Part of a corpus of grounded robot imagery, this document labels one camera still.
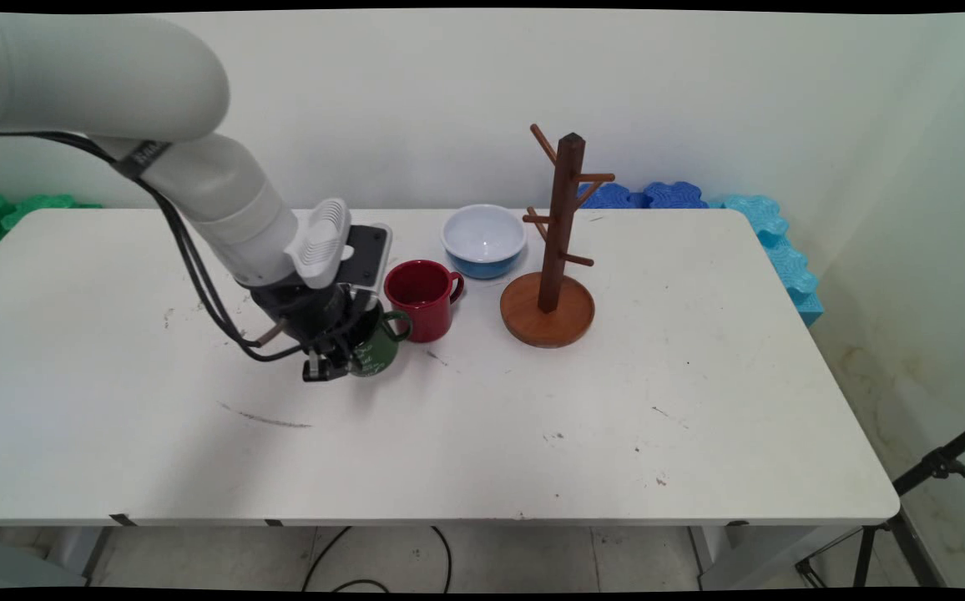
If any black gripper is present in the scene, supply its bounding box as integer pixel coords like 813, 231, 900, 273
249, 282, 376, 384

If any green enamel mug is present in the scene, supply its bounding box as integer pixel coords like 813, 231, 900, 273
347, 305, 413, 378

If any red enamel mug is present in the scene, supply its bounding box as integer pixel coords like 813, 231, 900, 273
383, 260, 465, 344

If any blue and white bowl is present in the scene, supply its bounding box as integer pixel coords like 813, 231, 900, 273
441, 204, 528, 280

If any wooden mug tree stand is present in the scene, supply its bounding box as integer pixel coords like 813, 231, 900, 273
500, 124, 616, 349

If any grey table leg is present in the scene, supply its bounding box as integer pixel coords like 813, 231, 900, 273
57, 526, 116, 585
687, 522, 859, 589

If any dark blue foam mat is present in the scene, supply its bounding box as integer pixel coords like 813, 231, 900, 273
578, 181, 710, 210

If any green foam mat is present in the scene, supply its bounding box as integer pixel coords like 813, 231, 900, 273
0, 194, 104, 250

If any grey box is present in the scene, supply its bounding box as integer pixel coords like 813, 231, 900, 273
0, 530, 87, 589

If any light blue foam mat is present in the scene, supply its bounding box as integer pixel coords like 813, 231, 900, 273
708, 194, 824, 326

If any black tripod stand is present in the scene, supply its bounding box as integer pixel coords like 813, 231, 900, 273
796, 413, 965, 589

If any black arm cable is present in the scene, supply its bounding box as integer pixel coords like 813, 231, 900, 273
0, 130, 287, 350
0, 130, 310, 364

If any black floor cable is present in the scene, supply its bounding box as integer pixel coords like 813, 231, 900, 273
301, 526, 453, 592

